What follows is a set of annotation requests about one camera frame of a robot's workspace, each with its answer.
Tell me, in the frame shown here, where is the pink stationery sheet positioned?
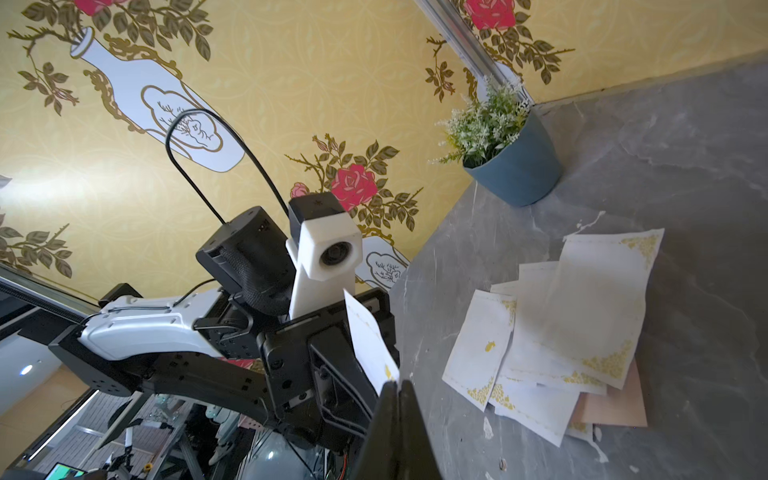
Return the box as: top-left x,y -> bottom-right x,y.
571,360 -> 648,428

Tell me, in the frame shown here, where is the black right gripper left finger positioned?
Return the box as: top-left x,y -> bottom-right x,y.
351,381 -> 399,480

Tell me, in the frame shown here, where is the white yellow-flowered stationery sheet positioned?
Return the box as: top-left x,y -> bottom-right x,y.
566,421 -> 609,464

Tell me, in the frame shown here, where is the aluminium frame corner post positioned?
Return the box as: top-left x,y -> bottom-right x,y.
415,0 -> 535,105

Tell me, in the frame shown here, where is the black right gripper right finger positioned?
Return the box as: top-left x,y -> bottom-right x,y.
397,381 -> 442,480

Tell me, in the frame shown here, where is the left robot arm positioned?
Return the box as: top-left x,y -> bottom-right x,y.
50,194 -> 378,452

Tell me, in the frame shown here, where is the black left camera cable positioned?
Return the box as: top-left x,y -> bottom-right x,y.
164,107 -> 292,226

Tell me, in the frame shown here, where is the blue plant pot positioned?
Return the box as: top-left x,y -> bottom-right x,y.
465,112 -> 563,207

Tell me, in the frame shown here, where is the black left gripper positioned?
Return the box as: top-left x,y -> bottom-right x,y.
191,287 -> 400,451

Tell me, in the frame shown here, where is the green artificial plant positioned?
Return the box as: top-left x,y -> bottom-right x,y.
431,84 -> 532,169

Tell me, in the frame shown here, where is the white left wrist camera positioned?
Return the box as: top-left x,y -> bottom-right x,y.
286,192 -> 363,320

